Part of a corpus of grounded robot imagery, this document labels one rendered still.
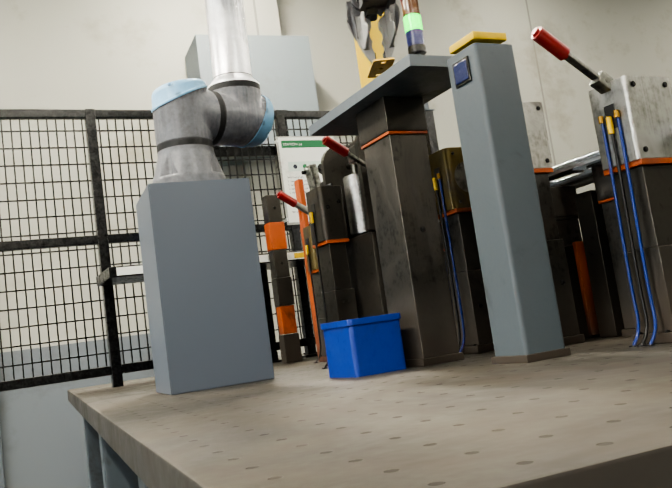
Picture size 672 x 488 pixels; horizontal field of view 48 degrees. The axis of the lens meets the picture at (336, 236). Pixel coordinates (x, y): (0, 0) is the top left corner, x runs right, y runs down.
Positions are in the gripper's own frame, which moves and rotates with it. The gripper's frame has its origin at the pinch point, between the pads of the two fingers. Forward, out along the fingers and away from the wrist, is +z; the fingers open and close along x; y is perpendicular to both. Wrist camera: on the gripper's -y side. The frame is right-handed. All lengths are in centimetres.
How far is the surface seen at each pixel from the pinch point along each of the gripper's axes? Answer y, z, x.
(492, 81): 28.5, 15.1, 9.2
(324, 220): -30.9, 22.9, -10.5
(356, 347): 9, 49, -12
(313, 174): -69, 5, -8
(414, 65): 19.8, 8.7, 0.9
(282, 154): -128, -15, -12
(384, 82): 12.8, 8.5, -2.5
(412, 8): -148, -71, 47
